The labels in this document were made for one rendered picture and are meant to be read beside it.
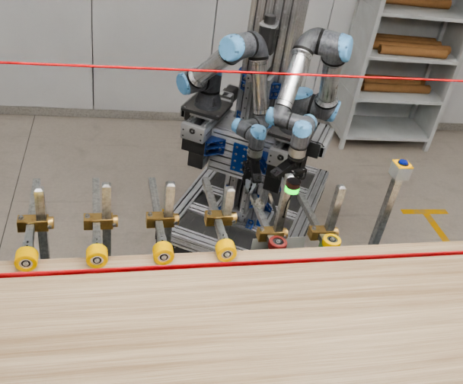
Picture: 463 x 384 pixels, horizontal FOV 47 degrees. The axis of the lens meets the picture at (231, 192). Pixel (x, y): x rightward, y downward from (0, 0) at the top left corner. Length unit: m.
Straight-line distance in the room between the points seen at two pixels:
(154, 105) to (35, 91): 1.02
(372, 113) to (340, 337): 3.75
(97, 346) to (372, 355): 0.93
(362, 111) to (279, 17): 2.73
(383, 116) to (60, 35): 3.09
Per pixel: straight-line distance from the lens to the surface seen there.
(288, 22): 2.88
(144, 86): 4.88
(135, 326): 1.91
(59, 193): 4.04
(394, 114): 5.62
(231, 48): 2.49
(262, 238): 2.40
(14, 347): 1.89
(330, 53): 2.47
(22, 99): 5.01
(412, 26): 5.28
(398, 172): 2.43
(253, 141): 2.54
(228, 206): 2.25
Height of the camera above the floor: 2.35
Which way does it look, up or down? 35 degrees down
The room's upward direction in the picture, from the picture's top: 9 degrees clockwise
